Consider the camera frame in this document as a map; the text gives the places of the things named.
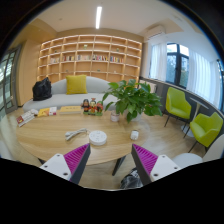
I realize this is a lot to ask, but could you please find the lime green chair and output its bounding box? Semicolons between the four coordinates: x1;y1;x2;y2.
188;111;224;154
163;86;193;128

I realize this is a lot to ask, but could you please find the black bag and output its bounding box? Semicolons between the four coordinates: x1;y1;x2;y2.
32;77;53;102

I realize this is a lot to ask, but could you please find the wooden wall shelf unit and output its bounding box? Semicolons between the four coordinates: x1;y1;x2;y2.
36;34;144;84

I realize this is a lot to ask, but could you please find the white charger with gold band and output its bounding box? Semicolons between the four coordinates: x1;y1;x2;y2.
129;129;140;141

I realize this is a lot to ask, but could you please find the glass door with dark frame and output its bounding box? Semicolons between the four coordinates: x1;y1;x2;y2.
0;44;22;116

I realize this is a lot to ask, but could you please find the white chair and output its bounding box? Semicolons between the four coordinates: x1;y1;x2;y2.
171;133;224;169

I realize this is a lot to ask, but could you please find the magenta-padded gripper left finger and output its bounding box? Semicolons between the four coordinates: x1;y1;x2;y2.
39;143;92;185

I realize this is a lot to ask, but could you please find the light grey sofa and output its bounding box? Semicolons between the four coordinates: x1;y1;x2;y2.
22;75;118;113

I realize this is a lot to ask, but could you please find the colourful three-figure ornament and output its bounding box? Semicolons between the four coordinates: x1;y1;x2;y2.
81;97;104;117

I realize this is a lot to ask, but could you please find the dark framed window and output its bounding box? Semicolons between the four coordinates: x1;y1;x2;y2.
165;42;190;88

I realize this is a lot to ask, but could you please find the white sheer curtain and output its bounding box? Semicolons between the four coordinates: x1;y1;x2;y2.
186;49;223;108
148;43;168;81

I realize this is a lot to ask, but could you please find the green potted plant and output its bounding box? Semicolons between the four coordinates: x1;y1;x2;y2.
101;78;164;124

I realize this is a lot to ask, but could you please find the white air conditioner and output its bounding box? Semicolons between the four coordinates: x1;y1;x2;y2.
145;24;167;40

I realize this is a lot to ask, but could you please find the dark table leg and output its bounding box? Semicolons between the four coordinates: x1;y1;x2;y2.
111;154;128;177

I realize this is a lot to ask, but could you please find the yellow book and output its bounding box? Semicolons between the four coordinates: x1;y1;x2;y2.
59;105;83;115

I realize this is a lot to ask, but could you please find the yellow cushion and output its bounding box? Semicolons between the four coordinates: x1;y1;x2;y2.
65;74;88;95

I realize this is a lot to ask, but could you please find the dark crumpled bag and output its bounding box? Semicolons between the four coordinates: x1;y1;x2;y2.
119;167;144;190

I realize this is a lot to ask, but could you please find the small white jar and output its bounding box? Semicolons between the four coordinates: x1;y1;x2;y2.
110;110;121;123

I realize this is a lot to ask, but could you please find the round white power strip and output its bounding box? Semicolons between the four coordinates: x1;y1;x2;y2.
88;130;108;147

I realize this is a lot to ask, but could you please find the white and pink packet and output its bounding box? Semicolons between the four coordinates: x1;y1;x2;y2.
48;106;58;117

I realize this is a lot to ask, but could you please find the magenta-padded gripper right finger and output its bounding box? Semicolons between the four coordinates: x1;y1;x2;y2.
130;143;183;187

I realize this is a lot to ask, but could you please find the side table with white leg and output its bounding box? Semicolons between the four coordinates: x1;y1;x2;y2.
181;96;210;138

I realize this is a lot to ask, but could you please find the long ceiling light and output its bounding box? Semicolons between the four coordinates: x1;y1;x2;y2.
95;5;103;30

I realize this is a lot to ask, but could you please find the white power cable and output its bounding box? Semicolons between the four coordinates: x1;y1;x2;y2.
64;128;91;141

